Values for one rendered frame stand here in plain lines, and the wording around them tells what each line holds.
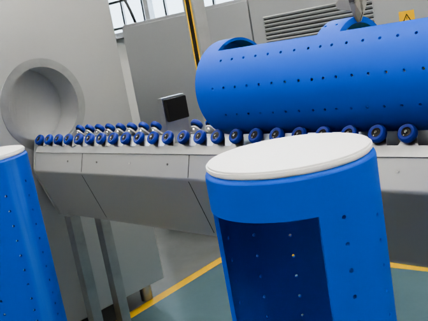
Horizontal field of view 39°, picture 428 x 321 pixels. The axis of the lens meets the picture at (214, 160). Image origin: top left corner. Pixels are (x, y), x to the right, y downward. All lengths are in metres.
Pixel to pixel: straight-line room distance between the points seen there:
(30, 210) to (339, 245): 1.05
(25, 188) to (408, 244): 1.02
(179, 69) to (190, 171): 2.11
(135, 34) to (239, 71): 2.56
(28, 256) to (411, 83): 1.10
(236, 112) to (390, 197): 0.49
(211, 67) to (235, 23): 1.89
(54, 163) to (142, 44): 1.78
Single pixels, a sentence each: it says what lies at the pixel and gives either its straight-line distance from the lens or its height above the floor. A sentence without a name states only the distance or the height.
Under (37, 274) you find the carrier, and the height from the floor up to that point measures 0.69.
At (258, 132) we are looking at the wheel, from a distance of 1.66.
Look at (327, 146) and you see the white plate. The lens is 1.00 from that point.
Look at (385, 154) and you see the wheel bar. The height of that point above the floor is 0.92.
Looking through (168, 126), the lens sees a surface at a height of 0.99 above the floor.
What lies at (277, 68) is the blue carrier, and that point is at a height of 1.14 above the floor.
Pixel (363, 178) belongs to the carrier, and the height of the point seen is 0.99.
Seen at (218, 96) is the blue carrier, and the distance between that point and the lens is 1.68.
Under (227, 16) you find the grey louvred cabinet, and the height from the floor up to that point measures 1.36.
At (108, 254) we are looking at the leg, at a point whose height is 0.40.
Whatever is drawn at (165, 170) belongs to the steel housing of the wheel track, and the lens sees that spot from 1.93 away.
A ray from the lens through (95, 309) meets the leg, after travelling 2.74.
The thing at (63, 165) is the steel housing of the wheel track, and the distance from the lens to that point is 2.45.
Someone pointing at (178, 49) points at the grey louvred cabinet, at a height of 1.22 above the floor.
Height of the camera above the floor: 1.23
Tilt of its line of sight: 11 degrees down
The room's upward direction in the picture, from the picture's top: 10 degrees counter-clockwise
